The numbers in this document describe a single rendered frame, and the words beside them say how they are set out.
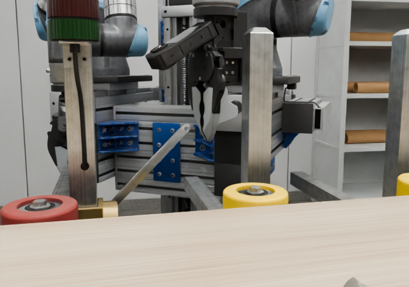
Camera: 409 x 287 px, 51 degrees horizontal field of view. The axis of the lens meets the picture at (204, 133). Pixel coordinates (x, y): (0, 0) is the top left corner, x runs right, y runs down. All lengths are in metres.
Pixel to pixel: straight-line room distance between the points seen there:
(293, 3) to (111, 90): 0.59
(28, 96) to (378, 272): 3.05
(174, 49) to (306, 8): 0.56
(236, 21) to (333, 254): 0.44
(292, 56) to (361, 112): 0.75
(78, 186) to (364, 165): 3.32
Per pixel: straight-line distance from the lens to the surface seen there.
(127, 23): 1.01
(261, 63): 0.61
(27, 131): 3.30
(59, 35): 0.52
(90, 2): 0.53
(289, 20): 1.15
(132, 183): 0.66
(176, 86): 1.37
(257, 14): 1.18
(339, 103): 3.11
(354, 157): 3.72
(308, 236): 0.42
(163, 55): 0.63
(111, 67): 1.37
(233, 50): 0.68
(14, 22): 3.30
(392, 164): 0.75
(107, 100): 1.31
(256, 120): 0.61
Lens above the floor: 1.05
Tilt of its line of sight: 8 degrees down
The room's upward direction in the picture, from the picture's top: straight up
